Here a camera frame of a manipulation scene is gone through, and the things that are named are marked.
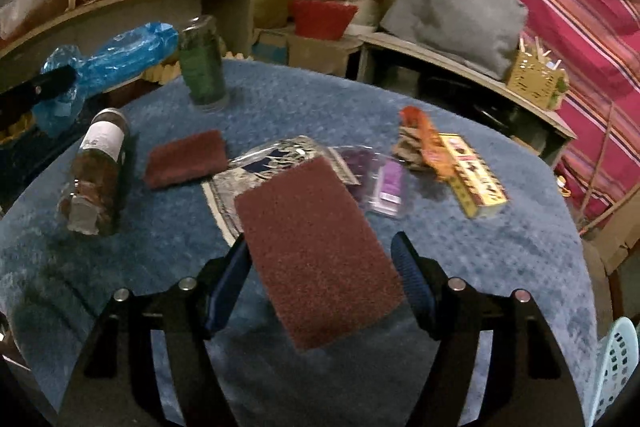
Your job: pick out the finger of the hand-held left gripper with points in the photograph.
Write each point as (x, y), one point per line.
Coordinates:
(55, 81)

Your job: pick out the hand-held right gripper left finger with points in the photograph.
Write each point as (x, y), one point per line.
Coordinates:
(230, 282)

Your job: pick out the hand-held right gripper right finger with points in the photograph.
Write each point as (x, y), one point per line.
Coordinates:
(412, 282)

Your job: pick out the blue plastic bag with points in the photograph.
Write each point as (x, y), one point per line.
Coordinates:
(115, 57)

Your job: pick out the large maroon scouring pad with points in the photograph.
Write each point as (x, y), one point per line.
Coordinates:
(315, 247)

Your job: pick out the light blue plastic basket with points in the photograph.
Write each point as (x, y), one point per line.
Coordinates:
(617, 357)

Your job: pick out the white label spice jar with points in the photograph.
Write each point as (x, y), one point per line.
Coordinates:
(95, 172)

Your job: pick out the purple sachet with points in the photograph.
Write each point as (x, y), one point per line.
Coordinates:
(390, 182)

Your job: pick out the yellow flat box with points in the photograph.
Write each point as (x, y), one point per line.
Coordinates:
(475, 177)

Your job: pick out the translucent purple packet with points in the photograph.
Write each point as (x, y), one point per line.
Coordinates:
(357, 164)

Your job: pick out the small maroon scouring pad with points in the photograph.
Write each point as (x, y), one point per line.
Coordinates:
(185, 159)

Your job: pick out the silver foil wrapper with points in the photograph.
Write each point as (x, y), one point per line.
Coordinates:
(280, 157)

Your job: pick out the green glass jar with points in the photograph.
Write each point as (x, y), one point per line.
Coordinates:
(200, 62)

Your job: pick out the orange red snack wrapper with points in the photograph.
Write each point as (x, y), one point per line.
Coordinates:
(420, 132)

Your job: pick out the flat cardboard sheets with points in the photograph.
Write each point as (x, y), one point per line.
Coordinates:
(620, 247)

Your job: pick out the wooden side table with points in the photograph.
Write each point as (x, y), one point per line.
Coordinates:
(550, 122)

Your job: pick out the wooden utensil box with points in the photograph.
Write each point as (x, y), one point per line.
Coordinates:
(532, 79)

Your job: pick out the low cardboard box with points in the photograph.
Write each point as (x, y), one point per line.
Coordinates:
(310, 52)

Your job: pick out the grey cushion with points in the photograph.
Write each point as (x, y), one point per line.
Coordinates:
(450, 17)

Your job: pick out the red plastic basket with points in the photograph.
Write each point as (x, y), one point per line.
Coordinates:
(322, 17)

